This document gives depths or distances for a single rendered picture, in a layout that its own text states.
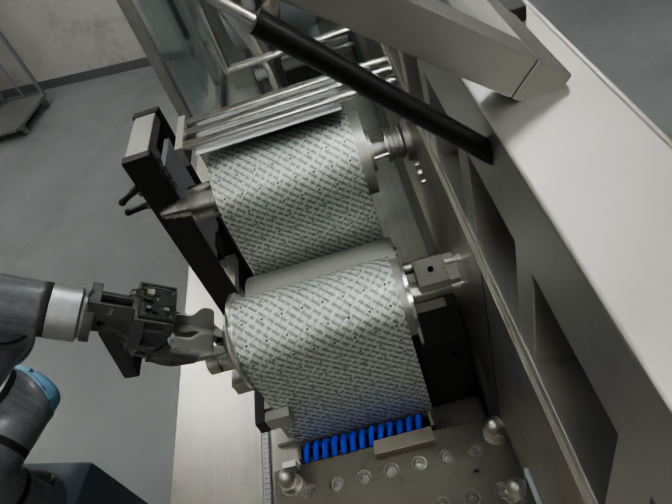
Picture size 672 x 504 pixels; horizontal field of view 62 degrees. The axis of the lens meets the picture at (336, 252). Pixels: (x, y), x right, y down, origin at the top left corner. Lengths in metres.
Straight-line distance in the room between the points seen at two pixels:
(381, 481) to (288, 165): 0.51
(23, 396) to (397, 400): 0.72
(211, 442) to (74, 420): 1.61
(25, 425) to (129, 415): 1.39
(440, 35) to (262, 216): 0.59
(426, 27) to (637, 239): 0.17
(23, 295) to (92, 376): 2.07
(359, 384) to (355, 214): 0.27
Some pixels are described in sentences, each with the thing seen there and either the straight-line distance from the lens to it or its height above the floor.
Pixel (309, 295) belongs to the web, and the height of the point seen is 1.31.
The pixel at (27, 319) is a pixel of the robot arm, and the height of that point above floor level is 1.43.
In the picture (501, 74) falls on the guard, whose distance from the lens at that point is 0.40.
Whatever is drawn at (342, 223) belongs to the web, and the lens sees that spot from 0.94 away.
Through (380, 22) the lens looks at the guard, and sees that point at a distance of 0.36.
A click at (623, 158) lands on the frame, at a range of 0.36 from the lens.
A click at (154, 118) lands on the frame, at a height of 1.44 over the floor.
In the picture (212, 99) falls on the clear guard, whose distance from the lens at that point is 1.70.
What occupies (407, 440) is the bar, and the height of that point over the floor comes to 1.05.
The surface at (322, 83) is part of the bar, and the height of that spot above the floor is 1.45.
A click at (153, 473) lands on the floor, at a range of 2.42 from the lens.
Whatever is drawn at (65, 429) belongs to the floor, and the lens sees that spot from 2.79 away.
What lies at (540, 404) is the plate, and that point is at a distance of 0.50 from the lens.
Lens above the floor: 1.88
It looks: 44 degrees down
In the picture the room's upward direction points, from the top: 21 degrees counter-clockwise
